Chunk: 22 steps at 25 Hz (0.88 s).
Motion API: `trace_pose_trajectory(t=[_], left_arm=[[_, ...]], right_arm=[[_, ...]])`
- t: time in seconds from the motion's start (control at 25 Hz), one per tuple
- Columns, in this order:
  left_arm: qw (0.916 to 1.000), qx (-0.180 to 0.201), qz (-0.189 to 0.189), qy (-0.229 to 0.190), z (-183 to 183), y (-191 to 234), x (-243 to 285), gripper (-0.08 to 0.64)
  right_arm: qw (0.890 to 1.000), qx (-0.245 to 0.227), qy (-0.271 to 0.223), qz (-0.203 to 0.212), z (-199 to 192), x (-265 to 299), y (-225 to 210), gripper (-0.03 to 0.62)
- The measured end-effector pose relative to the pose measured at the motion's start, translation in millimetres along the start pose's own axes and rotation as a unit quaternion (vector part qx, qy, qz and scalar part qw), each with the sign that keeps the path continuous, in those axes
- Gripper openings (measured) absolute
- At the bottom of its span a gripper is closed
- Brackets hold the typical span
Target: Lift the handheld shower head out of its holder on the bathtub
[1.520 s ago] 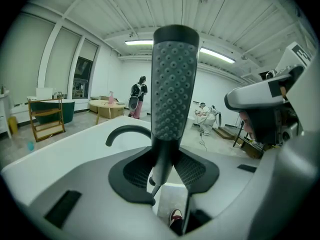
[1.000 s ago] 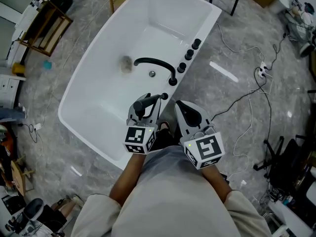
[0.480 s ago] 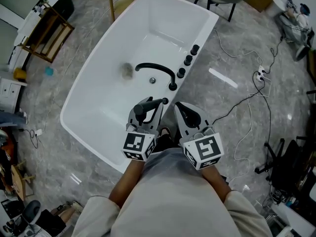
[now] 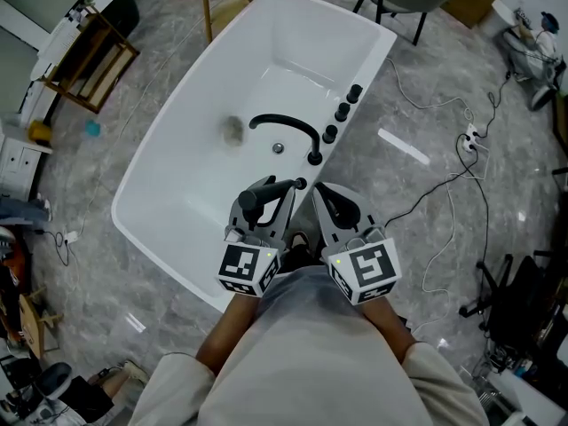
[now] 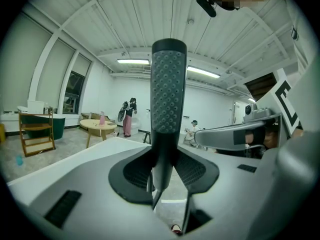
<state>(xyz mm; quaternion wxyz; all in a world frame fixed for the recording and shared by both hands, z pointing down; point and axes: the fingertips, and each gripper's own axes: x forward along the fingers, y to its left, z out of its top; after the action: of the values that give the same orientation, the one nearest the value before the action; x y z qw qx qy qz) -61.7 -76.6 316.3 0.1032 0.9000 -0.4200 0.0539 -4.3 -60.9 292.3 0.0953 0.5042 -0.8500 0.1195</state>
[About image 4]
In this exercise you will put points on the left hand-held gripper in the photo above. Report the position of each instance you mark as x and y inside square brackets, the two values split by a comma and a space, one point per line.
[242, 262]

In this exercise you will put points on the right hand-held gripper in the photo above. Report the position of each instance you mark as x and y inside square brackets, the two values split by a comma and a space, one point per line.
[370, 266]

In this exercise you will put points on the black handheld shower head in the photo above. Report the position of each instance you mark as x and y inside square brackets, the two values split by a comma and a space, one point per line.
[266, 192]

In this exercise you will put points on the person's left forearm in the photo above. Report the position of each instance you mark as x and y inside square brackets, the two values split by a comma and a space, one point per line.
[226, 335]

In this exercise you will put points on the person's right forearm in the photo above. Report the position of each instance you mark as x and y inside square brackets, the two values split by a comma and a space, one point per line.
[388, 331]

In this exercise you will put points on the white bathtub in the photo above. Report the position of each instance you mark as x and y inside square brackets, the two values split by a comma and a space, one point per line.
[186, 202]

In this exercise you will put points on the person's right sneaker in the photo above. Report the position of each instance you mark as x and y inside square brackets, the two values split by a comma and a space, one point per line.
[299, 240]

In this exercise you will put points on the person's black trousers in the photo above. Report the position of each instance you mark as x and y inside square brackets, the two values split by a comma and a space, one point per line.
[306, 260]

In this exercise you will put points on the chrome overflow knob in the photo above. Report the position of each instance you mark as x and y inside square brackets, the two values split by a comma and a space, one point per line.
[278, 147]

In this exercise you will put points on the black round faucet knob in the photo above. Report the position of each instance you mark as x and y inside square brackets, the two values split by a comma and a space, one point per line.
[342, 112]
[329, 134]
[354, 93]

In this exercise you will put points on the black curved faucet spout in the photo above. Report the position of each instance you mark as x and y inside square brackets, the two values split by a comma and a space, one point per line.
[293, 122]

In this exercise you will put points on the person's beige shirt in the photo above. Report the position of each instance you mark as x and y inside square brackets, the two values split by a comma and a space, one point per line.
[306, 362]

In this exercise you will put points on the white power strip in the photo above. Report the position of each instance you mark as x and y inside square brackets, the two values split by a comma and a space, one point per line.
[472, 140]

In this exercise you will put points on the black office chair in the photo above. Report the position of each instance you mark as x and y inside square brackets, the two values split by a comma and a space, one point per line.
[519, 295]

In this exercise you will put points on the small teal item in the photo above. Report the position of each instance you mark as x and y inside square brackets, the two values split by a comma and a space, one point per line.
[93, 128]

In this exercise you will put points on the wooden shelf rack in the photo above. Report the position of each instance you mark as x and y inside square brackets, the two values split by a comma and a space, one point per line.
[93, 60]

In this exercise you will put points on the yellow bin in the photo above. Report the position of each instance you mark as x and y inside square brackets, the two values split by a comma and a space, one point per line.
[40, 132]

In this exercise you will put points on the white drawer cabinet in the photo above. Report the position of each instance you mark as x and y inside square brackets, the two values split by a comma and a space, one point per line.
[20, 162]

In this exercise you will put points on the white desk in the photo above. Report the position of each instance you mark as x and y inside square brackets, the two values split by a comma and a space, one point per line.
[532, 393]

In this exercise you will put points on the orange sofa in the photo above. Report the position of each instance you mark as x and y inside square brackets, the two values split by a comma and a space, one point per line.
[9, 260]

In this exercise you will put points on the small wooden table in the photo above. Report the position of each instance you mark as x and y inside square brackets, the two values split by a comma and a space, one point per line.
[29, 326]

